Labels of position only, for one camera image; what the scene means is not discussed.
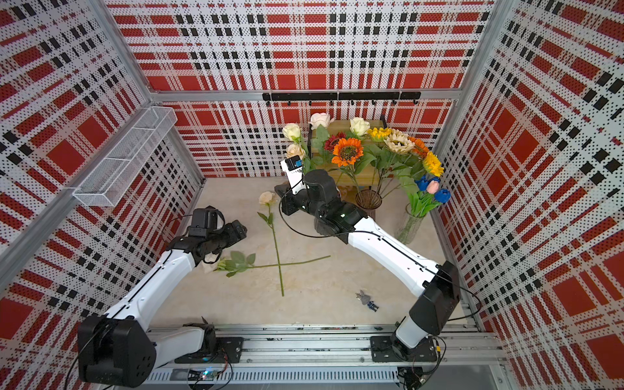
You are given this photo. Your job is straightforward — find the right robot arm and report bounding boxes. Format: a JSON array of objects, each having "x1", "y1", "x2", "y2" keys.
[{"x1": 275, "y1": 170, "x2": 461, "y2": 352}]

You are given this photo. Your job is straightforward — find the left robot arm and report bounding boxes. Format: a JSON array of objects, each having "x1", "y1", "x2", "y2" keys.
[{"x1": 71, "y1": 206, "x2": 247, "y2": 388}]

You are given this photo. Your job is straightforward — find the pale pink rose flower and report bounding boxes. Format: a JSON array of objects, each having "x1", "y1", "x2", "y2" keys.
[{"x1": 309, "y1": 113, "x2": 334, "y2": 153}]

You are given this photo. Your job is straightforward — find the black hook rail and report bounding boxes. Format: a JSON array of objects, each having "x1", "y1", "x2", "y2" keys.
[{"x1": 262, "y1": 91, "x2": 423, "y2": 105}]

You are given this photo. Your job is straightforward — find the large cream sunflower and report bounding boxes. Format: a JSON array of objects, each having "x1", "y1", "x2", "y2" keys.
[{"x1": 377, "y1": 128, "x2": 416, "y2": 193}]

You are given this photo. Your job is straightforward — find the pink tulip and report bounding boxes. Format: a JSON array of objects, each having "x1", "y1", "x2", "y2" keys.
[{"x1": 408, "y1": 180, "x2": 440, "y2": 218}]

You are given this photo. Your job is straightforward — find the white wire wall basket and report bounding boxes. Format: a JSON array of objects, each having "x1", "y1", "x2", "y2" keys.
[{"x1": 73, "y1": 106, "x2": 176, "y2": 207}]

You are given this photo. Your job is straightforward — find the orange gerbera flower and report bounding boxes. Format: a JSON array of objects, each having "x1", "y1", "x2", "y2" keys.
[
  {"x1": 408, "y1": 136, "x2": 430, "y2": 159},
  {"x1": 331, "y1": 138, "x2": 376, "y2": 191}
]

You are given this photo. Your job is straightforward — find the green circuit board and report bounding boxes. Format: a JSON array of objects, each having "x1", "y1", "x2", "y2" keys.
[{"x1": 188, "y1": 370, "x2": 221, "y2": 382}]

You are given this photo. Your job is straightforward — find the small grey figurine keychain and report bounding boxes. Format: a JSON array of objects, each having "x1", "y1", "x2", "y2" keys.
[{"x1": 356, "y1": 290, "x2": 379, "y2": 312}]

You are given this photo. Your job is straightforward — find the white rose flower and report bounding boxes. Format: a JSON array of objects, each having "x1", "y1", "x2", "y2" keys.
[{"x1": 349, "y1": 117, "x2": 371, "y2": 137}]

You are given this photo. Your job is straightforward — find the red gerbera flower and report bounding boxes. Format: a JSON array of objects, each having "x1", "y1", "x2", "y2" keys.
[{"x1": 323, "y1": 132, "x2": 345, "y2": 153}]

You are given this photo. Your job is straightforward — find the wooden two-tier shelf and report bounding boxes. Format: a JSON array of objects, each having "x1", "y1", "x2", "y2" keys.
[{"x1": 304, "y1": 113, "x2": 394, "y2": 185}]

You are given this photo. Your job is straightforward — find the dark ribbed glass vase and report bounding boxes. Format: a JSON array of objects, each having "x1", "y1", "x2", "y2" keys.
[{"x1": 355, "y1": 188, "x2": 383, "y2": 219}]

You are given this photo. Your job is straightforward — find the peach rose on table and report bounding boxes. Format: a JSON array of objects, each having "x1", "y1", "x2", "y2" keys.
[{"x1": 258, "y1": 191, "x2": 285, "y2": 297}]

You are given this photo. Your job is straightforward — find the clear glass vase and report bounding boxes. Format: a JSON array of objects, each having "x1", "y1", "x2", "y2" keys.
[{"x1": 394, "y1": 204, "x2": 425, "y2": 245}]

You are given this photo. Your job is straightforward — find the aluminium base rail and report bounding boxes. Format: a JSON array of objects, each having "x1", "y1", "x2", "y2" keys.
[{"x1": 109, "y1": 323, "x2": 503, "y2": 367}]

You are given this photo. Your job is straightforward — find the small white rose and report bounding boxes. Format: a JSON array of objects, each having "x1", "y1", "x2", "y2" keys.
[{"x1": 201, "y1": 251, "x2": 331, "y2": 278}]

